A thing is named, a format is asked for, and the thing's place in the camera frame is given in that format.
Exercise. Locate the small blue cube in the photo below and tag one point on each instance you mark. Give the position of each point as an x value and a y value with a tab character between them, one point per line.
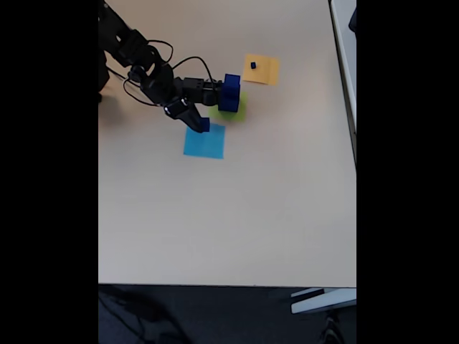
205	124

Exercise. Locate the light blue paper square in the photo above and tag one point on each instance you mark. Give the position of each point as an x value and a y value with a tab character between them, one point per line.
206	145

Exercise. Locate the green paper square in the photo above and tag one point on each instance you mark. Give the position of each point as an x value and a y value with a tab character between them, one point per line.
238	114

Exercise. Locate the yellow paper square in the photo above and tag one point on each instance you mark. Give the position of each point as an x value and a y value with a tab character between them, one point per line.
265	71

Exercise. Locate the large blue cube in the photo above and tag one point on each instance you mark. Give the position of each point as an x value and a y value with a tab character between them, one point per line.
230	102

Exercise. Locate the medium blue cube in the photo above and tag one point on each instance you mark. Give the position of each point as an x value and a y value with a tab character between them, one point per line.
232	80

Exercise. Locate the white neighbouring table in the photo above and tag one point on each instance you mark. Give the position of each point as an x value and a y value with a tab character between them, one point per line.
346	53

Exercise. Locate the dark object beside table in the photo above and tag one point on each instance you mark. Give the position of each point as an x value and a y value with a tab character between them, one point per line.
353	21

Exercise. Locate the white table foot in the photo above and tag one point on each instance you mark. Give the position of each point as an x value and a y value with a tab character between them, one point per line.
322	300

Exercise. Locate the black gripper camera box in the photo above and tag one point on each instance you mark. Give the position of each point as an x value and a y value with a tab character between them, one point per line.
202	91

